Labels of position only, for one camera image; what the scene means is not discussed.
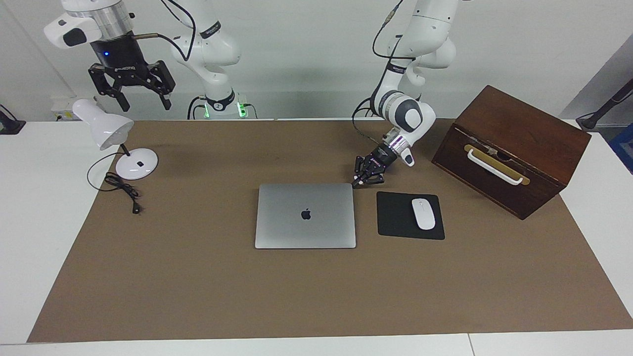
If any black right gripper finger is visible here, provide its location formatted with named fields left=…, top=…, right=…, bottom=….
left=147, top=60, right=177, bottom=111
left=88, top=63, right=131, bottom=113

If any silver laptop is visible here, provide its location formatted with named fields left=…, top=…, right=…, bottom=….
left=255, top=183, right=357, bottom=249

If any black mouse pad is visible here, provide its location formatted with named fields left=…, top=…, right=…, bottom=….
left=376, top=191, right=446, bottom=241

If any white power socket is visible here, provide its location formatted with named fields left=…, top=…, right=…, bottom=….
left=51, top=96, right=82, bottom=122

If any white computer mouse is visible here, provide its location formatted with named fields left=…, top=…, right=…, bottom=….
left=411, top=198, right=436, bottom=231

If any white desk lamp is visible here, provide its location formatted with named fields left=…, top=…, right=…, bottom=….
left=72, top=98, right=159, bottom=181

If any black stand foot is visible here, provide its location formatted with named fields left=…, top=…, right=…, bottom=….
left=0, top=105, right=26, bottom=135

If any dark wooden box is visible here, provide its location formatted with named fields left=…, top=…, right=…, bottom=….
left=431, top=85, right=592, bottom=221

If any brown table mat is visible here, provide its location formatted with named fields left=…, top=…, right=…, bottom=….
left=27, top=119, right=633, bottom=343

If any black tripod stand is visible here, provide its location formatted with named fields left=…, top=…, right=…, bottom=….
left=576, top=79, right=633, bottom=132

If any blue crate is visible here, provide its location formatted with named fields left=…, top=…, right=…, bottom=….
left=607, top=124, right=633, bottom=175

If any black arm base cable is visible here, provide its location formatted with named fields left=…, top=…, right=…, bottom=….
left=187, top=95, right=208, bottom=120
left=352, top=96, right=379, bottom=118

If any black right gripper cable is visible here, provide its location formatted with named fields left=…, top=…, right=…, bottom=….
left=134, top=0, right=198, bottom=62

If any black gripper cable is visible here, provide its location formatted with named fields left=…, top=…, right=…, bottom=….
left=134, top=0, right=198, bottom=62
left=352, top=0, right=405, bottom=148

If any black lamp power cable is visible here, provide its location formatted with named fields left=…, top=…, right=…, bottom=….
left=87, top=152, right=142, bottom=215

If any white box handle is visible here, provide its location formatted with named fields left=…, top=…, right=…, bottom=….
left=467, top=148, right=525, bottom=186

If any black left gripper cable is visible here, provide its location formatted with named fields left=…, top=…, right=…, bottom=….
left=352, top=0, right=405, bottom=148

